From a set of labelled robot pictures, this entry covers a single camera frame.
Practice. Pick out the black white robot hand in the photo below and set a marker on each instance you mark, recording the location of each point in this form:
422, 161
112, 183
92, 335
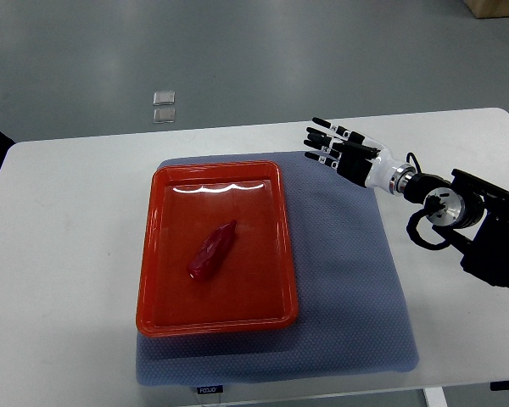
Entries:
362, 160

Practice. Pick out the red pepper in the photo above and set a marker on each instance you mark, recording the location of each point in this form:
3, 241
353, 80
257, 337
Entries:
212, 252

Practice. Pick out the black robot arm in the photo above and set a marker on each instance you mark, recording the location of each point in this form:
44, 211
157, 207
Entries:
466, 213

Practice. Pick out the red plastic tray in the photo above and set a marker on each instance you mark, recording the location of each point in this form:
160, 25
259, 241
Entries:
254, 288

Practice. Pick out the upper floor socket plate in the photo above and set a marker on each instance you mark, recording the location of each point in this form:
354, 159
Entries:
164, 98

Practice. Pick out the floor socket plate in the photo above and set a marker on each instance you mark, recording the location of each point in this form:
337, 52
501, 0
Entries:
164, 115
164, 98

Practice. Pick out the lower floor socket plate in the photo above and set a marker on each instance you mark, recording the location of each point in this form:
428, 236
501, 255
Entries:
164, 115

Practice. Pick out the blue-grey mesh mat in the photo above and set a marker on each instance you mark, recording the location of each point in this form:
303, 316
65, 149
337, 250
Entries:
352, 312

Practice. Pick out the wooden box corner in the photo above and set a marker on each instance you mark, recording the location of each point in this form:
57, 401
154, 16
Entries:
487, 9

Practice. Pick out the black table label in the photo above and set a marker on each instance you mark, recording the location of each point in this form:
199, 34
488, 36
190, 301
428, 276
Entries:
213, 389

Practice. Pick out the white table leg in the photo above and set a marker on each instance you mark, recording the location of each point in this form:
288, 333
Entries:
434, 397

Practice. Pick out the black table control panel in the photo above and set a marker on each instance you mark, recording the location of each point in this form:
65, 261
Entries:
499, 386

